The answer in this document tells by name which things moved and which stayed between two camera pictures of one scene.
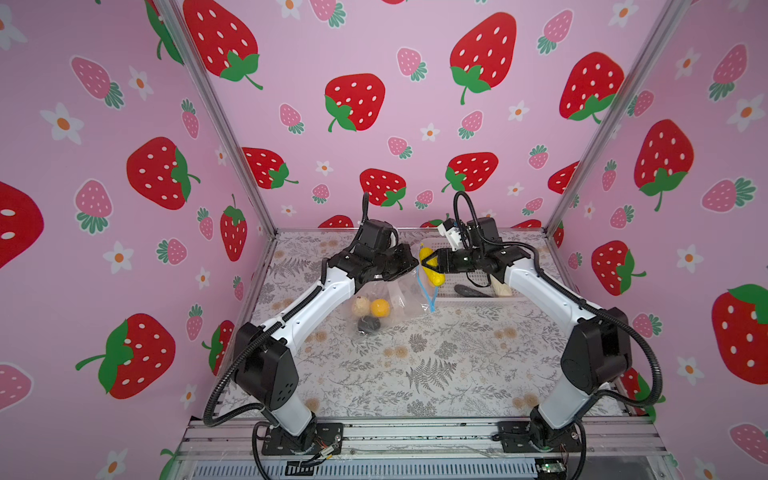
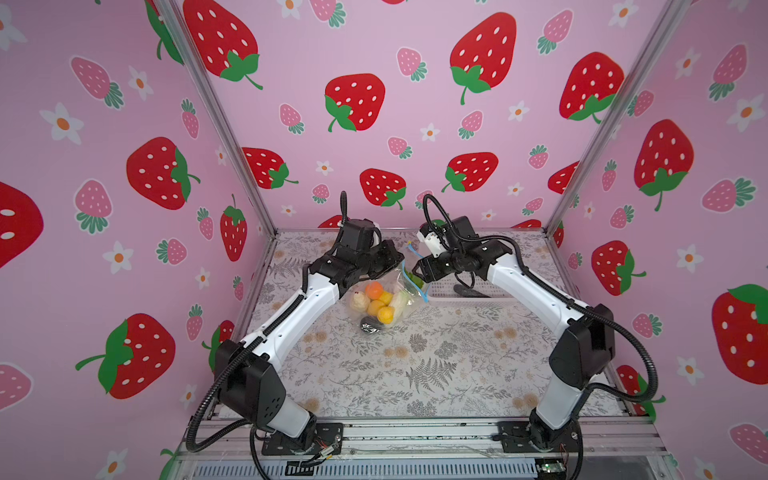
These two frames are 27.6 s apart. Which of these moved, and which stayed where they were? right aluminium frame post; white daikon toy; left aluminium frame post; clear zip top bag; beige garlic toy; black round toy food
Moved: white daikon toy; clear zip top bag
Stayed: beige garlic toy; left aluminium frame post; black round toy food; right aluminium frame post
